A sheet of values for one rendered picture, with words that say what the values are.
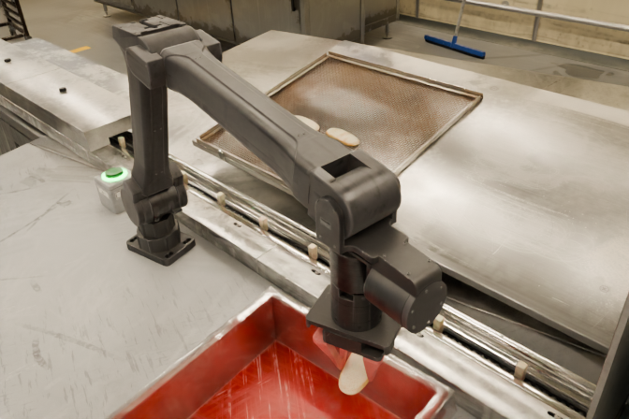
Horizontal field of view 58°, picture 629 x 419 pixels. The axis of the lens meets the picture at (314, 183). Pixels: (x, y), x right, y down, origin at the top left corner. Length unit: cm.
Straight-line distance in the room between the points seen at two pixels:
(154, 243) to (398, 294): 71
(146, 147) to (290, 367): 43
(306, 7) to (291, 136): 330
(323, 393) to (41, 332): 50
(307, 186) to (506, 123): 84
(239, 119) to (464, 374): 49
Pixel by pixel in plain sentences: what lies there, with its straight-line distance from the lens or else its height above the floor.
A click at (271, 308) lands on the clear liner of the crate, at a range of 92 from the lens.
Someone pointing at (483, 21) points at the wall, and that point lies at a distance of 504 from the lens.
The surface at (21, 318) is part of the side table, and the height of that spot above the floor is 82.
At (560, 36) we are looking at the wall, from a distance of 479.
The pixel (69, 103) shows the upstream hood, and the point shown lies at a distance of 173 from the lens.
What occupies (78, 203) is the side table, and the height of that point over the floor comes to 82.
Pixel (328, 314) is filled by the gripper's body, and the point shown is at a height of 107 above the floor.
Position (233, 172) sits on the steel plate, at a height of 82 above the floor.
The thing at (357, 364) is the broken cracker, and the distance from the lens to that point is 73.
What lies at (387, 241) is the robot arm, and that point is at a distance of 56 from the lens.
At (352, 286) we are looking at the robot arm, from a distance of 59.
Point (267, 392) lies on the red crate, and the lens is 91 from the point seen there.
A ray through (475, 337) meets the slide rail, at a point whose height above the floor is 85.
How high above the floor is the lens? 154
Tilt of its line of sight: 32 degrees down
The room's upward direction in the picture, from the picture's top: 3 degrees counter-clockwise
